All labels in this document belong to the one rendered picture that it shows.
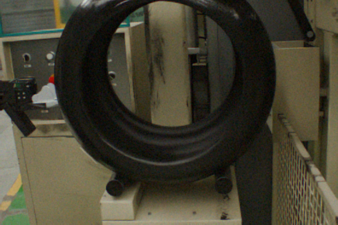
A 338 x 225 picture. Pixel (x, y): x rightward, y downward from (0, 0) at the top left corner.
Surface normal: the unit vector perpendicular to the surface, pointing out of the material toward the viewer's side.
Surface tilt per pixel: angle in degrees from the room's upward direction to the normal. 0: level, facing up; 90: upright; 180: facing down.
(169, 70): 90
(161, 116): 90
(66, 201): 90
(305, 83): 90
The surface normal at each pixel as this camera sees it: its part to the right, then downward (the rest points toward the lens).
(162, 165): -0.09, 0.42
